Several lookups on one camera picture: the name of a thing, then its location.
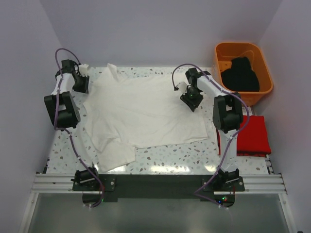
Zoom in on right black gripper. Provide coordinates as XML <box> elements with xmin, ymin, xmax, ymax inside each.
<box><xmin>180</xmin><ymin>87</ymin><xmax>204</xmax><ymax>112</ymax></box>

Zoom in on white t shirt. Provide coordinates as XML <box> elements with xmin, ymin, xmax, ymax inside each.
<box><xmin>84</xmin><ymin>64</ymin><xmax>208</xmax><ymax>172</ymax></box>

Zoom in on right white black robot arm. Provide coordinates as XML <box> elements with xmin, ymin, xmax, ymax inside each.
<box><xmin>180</xmin><ymin>68</ymin><xmax>243</xmax><ymax>191</ymax></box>

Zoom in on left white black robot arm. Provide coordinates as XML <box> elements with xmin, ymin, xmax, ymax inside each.
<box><xmin>44</xmin><ymin>59</ymin><xmax>101</xmax><ymax>190</ymax></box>

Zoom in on black garment in bin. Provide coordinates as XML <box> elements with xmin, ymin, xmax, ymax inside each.
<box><xmin>221</xmin><ymin>57</ymin><xmax>259</xmax><ymax>92</ymax></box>

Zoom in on orange plastic bin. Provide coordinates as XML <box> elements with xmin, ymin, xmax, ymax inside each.
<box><xmin>212</xmin><ymin>42</ymin><xmax>274</xmax><ymax>106</ymax></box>

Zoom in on folded red t shirt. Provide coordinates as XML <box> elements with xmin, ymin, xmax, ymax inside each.
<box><xmin>215</xmin><ymin>115</ymin><xmax>272</xmax><ymax>157</ymax></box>

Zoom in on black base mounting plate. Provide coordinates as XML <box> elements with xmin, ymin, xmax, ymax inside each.
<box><xmin>71</xmin><ymin>171</ymin><xmax>245</xmax><ymax>207</ymax></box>

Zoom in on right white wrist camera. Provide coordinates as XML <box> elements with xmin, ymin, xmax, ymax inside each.
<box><xmin>176</xmin><ymin>82</ymin><xmax>188</xmax><ymax>93</ymax></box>

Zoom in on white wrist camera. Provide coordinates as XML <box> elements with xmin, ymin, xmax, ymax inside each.
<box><xmin>176</xmin><ymin>82</ymin><xmax>188</xmax><ymax>93</ymax></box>
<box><xmin>79</xmin><ymin>64</ymin><xmax>89</xmax><ymax>76</ymax></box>

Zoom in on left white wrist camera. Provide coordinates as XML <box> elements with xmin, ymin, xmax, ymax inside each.
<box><xmin>79</xmin><ymin>64</ymin><xmax>89</xmax><ymax>76</ymax></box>

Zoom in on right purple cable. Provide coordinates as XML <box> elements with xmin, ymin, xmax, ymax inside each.
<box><xmin>171</xmin><ymin>63</ymin><xmax>251</xmax><ymax>203</ymax></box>

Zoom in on purple cable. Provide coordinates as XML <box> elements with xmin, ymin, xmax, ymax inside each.
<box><xmin>171</xmin><ymin>63</ymin><xmax>251</xmax><ymax>203</ymax></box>
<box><xmin>53</xmin><ymin>48</ymin><xmax>107</xmax><ymax>208</ymax></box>

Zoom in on aluminium extrusion rail frame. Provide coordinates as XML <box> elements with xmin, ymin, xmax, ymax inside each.
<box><xmin>18</xmin><ymin>155</ymin><xmax>294</xmax><ymax>233</ymax></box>

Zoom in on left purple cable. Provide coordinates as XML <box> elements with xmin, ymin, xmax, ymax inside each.
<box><xmin>53</xmin><ymin>48</ymin><xmax>107</xmax><ymax>208</ymax></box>

